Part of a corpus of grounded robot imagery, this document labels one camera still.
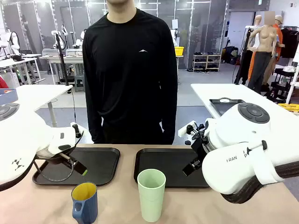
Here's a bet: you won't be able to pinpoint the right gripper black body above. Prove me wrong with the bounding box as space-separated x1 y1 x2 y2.
190 137 210 164

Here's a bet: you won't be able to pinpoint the mannequin with black skirt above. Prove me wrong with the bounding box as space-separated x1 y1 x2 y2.
248 14 285 81

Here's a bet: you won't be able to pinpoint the black light stand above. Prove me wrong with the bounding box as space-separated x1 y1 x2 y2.
53 32 72 94

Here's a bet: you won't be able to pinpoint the white side table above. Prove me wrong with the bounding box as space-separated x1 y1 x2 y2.
191 83 299 150
14 84 73 128

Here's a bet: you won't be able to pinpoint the grey plastic stool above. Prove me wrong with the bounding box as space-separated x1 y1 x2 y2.
74 75 86 93

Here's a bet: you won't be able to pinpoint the person's right forearm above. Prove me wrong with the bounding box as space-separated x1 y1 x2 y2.
85 93 105 144

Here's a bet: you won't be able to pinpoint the black plastic tray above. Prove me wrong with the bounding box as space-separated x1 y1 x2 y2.
134 148 211 189
32 147 121 187

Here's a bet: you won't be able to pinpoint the black rolling cart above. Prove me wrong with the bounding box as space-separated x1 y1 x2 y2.
265 67 296 103

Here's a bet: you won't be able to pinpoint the background work table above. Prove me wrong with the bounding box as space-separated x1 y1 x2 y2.
39 48 85 84

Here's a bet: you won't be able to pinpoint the person's left forearm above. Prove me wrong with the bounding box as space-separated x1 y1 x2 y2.
160 93 178 145

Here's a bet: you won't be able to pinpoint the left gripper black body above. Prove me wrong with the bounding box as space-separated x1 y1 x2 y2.
61 154 80 171

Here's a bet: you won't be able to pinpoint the blue mug yellow inside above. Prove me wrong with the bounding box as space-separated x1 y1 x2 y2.
71 182 98 224

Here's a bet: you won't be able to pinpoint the black tripod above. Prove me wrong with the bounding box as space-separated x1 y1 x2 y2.
234 27 253 85

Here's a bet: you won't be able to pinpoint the beige mannequin grey trousers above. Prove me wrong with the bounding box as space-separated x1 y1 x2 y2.
247 14 279 94

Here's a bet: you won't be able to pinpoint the wooden shoe rack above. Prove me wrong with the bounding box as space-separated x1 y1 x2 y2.
192 53 221 72

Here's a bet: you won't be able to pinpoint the black clothes on rack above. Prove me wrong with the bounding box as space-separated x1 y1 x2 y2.
279 25 299 59

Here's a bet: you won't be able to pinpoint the person in black shirt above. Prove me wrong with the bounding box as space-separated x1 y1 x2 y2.
82 0 178 145

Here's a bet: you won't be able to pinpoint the dark grey handled tray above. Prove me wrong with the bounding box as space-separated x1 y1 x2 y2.
209 98 246 117

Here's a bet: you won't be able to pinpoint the white power strip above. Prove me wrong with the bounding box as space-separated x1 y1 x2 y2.
178 120 197 138

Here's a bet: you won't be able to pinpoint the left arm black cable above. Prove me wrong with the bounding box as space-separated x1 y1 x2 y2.
0 160 76 192

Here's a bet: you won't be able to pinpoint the blue storage box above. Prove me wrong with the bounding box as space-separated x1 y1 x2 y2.
0 88 18 105

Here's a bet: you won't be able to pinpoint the light green tall cup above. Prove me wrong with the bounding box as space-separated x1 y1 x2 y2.
137 168 167 223

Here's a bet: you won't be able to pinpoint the yellow crate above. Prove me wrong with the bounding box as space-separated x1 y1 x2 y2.
277 103 299 115

